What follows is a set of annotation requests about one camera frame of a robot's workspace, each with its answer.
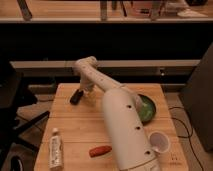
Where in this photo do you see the white glue bottle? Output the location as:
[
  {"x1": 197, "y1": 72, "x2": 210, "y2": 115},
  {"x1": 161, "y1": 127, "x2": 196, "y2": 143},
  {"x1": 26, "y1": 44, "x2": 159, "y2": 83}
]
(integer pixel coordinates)
[{"x1": 49, "y1": 128, "x2": 63, "y2": 171}]

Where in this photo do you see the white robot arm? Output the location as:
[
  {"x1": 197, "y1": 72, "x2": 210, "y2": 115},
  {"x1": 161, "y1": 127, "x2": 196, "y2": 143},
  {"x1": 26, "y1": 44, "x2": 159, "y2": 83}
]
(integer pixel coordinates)
[{"x1": 74, "y1": 56, "x2": 162, "y2": 171}]

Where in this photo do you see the black office chair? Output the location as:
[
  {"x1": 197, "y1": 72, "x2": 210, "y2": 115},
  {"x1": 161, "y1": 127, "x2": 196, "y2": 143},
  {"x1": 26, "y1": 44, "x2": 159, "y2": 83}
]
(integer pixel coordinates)
[{"x1": 0, "y1": 62, "x2": 50, "y2": 171}]

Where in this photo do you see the black floor cable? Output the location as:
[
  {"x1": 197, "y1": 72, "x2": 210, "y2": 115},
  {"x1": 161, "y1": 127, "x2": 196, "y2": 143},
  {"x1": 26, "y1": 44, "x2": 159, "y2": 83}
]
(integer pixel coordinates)
[{"x1": 168, "y1": 106, "x2": 205, "y2": 171}]

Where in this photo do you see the white sneaker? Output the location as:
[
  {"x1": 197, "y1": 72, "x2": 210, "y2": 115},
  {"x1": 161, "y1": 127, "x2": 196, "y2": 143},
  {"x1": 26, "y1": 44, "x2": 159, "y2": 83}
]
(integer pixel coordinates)
[{"x1": 177, "y1": 9, "x2": 204, "y2": 18}]

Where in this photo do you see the green bowl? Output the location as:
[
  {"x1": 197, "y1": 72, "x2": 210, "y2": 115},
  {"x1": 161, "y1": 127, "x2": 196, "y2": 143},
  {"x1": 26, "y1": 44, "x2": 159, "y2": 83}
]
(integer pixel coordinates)
[{"x1": 139, "y1": 94, "x2": 156, "y2": 124}]

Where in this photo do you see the black eraser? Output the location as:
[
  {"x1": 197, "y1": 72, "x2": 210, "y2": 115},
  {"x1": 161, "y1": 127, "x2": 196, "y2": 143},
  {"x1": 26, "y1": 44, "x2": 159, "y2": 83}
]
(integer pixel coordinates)
[{"x1": 70, "y1": 89, "x2": 84, "y2": 105}]

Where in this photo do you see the orange carrot toy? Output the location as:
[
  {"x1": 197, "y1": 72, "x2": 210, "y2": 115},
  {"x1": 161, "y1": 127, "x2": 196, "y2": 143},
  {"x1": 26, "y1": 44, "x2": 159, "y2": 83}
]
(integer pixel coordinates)
[{"x1": 89, "y1": 145, "x2": 112, "y2": 157}]

